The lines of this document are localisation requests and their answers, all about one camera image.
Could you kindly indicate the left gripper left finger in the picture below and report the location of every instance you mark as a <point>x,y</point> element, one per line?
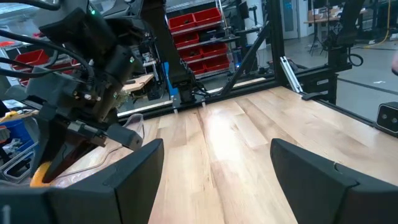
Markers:
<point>136,180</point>

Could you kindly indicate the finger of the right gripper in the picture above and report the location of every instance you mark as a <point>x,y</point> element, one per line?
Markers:
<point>71,158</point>
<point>48,146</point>

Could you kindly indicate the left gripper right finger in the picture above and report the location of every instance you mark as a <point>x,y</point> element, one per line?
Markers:
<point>304,180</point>

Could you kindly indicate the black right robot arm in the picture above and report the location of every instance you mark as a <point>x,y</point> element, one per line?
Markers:
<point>161,37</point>

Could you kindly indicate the blue plastic bin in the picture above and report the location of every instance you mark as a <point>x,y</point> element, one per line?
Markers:
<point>17,132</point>

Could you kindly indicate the red plastic storage bin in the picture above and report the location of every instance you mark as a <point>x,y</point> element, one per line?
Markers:
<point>191,54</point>
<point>182,22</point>
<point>186,40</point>
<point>217,63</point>
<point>31,59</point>
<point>196,68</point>
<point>214,49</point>
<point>206,17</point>

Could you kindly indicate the clear plastic bin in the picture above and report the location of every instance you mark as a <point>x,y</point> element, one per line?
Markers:
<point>135,123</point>

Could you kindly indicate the black table clamp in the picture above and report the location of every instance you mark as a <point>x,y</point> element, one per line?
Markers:
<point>312,96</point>

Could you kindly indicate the black background rig stand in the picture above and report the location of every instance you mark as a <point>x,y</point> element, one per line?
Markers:
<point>332,62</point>

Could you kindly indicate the person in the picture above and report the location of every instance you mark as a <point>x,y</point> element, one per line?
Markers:
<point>395,63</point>

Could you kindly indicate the grey metal shelf rack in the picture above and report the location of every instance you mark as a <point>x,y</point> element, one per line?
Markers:
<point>199,29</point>

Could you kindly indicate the small table-level camera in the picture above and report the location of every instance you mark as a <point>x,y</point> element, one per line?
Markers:
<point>387,119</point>

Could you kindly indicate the silver metal bracket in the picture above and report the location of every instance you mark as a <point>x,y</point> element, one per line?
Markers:
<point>289,74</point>

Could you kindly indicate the black aluminium rig frame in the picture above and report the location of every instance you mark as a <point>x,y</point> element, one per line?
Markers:
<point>275,46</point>

